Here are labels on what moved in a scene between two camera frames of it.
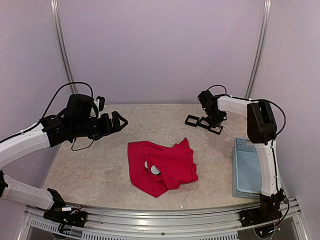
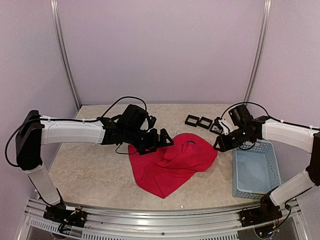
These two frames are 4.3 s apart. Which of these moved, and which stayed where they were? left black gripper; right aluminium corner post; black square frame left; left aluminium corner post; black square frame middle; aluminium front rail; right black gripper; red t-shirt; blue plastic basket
Moved: left black gripper; right black gripper; red t-shirt
Stayed: black square frame left; aluminium front rail; blue plastic basket; left aluminium corner post; right aluminium corner post; black square frame middle
